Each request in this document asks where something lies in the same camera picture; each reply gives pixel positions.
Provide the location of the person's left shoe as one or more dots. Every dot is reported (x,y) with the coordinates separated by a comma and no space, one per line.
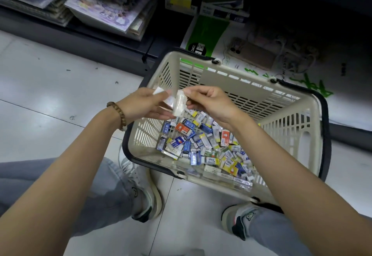
(145,189)

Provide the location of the person's left hand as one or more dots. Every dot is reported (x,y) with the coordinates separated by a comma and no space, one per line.
(139,105)

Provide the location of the person's right hand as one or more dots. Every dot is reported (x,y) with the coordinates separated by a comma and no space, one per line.
(215,103)

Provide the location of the person's shoe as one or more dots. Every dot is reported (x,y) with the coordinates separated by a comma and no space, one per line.
(238,218)
(145,189)

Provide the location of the green and white paper pack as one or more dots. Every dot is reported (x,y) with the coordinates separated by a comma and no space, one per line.
(206,32)

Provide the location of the beige plastic shopping basket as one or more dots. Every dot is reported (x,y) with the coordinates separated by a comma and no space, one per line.
(290,125)

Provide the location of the purple cartoon cover book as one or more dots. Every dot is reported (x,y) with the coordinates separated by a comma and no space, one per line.
(110,6)

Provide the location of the person's right forearm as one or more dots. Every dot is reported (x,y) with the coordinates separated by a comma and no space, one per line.
(305,195)

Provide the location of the pile of mixed packaged erasers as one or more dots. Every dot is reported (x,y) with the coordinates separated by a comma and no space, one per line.
(209,151)

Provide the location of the person's left forearm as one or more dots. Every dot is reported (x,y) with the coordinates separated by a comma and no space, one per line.
(58,183)

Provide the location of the dark metal shelf unit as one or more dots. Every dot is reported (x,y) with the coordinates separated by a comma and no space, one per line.
(87,46)

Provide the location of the person's right shoe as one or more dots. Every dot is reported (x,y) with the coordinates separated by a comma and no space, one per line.
(238,218)

